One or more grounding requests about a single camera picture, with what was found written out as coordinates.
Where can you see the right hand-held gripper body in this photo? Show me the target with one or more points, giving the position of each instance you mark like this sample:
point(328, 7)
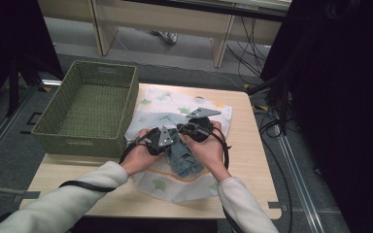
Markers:
point(200, 127)

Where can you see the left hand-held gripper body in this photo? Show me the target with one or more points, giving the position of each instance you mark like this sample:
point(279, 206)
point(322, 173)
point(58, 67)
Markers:
point(160, 140)

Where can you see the light blue denim garment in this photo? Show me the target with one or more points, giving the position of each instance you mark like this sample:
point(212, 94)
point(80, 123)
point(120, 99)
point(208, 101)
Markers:
point(184, 160)

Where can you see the white leaf print laundry bag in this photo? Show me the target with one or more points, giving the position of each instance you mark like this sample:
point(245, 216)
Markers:
point(162, 186)

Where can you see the green woven basket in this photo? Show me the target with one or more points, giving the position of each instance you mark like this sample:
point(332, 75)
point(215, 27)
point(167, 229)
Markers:
point(90, 106)

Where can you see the person's left hand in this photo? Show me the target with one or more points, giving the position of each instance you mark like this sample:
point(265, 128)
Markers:
point(137, 155)

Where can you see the person's right hand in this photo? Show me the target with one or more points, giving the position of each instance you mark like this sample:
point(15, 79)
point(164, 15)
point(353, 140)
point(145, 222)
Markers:
point(210, 153)

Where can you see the grey tape strip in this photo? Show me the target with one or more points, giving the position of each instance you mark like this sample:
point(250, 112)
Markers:
point(277, 205)

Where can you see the light wooden desk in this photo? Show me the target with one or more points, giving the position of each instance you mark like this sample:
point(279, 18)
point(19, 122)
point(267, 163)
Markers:
point(162, 19)

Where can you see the black curtain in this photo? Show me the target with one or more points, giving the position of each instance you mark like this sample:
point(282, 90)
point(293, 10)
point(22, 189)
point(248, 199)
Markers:
point(6, 39)
point(343, 97)

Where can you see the black metal stand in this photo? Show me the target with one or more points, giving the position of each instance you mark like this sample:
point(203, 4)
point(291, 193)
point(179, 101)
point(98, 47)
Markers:
point(13, 87)

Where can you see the metal floor rail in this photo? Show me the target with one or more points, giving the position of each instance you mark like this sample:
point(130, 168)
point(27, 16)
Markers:
point(299, 181)

